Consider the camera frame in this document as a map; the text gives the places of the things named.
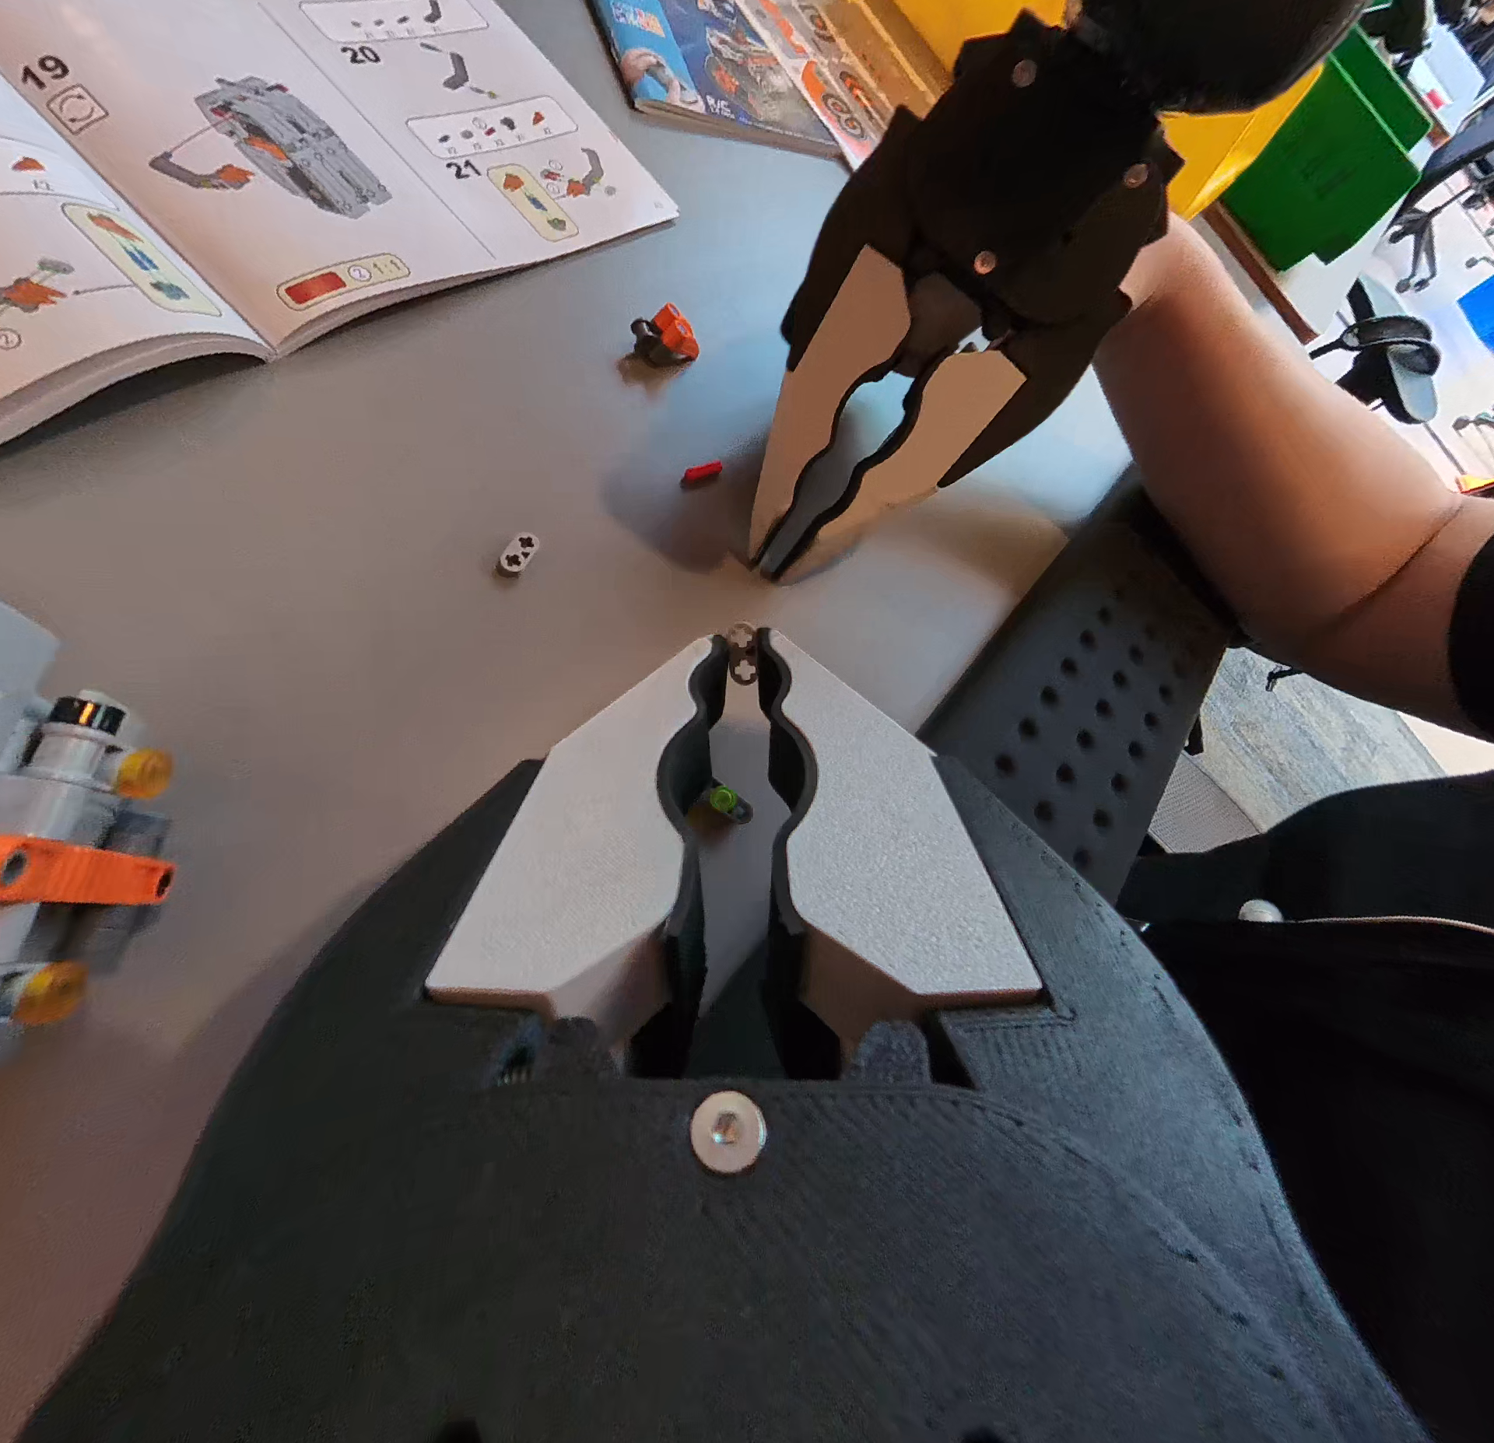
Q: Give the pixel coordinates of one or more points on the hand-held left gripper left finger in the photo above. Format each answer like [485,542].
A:
[561,884]

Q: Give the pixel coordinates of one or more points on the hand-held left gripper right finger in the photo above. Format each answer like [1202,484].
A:
[899,884]

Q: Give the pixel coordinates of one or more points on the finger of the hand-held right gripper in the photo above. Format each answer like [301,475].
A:
[824,416]
[945,428]

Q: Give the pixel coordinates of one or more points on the grey two-hole connector brick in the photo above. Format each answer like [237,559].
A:
[519,554]
[743,654]

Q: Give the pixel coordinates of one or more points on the person's right forearm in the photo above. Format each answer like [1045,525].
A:
[1261,452]

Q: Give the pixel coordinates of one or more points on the grey desk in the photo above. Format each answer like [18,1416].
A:
[351,651]

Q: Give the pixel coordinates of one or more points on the short red pin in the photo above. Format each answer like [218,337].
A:
[702,473]

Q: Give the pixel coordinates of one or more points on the orange and black toy piece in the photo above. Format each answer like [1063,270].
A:
[665,335]

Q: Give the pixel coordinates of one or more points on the grey angled beam with pins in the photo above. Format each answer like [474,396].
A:
[724,802]

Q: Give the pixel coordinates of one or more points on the orange sticker sheet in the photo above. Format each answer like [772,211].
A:
[828,66]

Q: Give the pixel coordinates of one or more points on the black perforated chair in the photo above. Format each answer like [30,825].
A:
[1085,708]

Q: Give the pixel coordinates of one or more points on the green plastic bin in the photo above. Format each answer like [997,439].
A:
[1319,172]

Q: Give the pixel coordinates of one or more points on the blue robot cover booklet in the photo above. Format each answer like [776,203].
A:
[678,32]

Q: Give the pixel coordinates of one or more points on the black office chair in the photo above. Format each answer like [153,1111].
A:
[1389,358]
[1454,178]

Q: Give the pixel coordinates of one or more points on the person's black clothing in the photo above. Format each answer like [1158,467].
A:
[1342,1058]

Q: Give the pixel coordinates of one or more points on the grey orange toy robot assembly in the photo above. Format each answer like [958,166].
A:
[71,837]

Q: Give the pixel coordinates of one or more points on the open white instruction booklet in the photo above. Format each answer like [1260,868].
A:
[351,159]

